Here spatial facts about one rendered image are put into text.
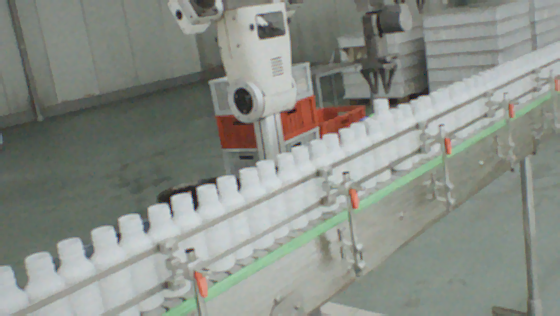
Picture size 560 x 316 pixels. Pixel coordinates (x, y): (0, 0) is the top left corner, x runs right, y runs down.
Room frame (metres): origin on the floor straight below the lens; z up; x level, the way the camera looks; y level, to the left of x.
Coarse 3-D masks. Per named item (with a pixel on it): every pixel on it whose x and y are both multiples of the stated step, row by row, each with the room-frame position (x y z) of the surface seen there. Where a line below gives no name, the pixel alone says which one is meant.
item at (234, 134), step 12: (312, 96) 4.24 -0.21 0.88; (300, 108) 4.12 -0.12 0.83; (312, 108) 4.23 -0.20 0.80; (228, 120) 3.96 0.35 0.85; (288, 120) 4.00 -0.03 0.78; (300, 120) 4.11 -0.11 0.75; (312, 120) 4.22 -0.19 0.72; (228, 132) 3.97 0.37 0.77; (240, 132) 3.91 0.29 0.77; (252, 132) 3.86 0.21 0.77; (288, 132) 3.98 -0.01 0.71; (300, 132) 4.08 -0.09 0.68; (228, 144) 3.97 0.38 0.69; (240, 144) 3.92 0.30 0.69; (252, 144) 3.86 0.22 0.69
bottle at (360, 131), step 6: (354, 126) 1.54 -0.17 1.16; (360, 126) 1.53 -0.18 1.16; (360, 132) 1.53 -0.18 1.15; (360, 138) 1.53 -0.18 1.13; (366, 138) 1.53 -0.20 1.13; (360, 144) 1.52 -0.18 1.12; (366, 144) 1.52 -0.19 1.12; (372, 150) 1.54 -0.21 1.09; (366, 156) 1.52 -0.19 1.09; (372, 156) 1.53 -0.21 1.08; (366, 162) 1.52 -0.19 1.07; (372, 162) 1.53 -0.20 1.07; (366, 168) 1.52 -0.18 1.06; (372, 168) 1.53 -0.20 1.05; (366, 174) 1.52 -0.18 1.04; (372, 180) 1.52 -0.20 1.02; (366, 186) 1.52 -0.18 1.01; (372, 186) 1.52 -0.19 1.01
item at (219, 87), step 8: (296, 64) 4.32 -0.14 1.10; (304, 64) 4.21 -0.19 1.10; (296, 72) 4.14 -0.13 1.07; (304, 72) 4.21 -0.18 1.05; (216, 80) 3.97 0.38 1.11; (224, 80) 3.92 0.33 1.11; (296, 80) 4.12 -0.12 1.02; (304, 80) 4.20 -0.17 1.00; (216, 88) 3.98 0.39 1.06; (224, 88) 3.94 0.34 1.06; (304, 88) 4.18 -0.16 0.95; (216, 96) 3.98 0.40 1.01; (224, 96) 3.95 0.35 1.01; (304, 96) 4.17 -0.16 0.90; (216, 104) 3.98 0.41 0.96; (224, 104) 3.95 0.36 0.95; (216, 112) 3.99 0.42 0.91; (224, 112) 3.95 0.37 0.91
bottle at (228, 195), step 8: (232, 176) 1.21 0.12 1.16; (224, 184) 1.18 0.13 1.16; (232, 184) 1.19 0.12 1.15; (224, 192) 1.18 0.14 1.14; (232, 192) 1.19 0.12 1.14; (224, 200) 1.18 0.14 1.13; (232, 200) 1.18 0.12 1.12; (240, 200) 1.18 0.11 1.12; (232, 208) 1.17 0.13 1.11; (240, 216) 1.18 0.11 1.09; (232, 224) 1.17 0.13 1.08; (240, 224) 1.18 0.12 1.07; (248, 224) 1.20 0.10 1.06; (232, 232) 1.17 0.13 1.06; (240, 232) 1.17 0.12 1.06; (248, 232) 1.19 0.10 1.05; (232, 240) 1.17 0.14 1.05; (240, 240) 1.17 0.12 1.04; (248, 248) 1.18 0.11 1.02; (240, 256) 1.17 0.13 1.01; (248, 256) 1.18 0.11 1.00
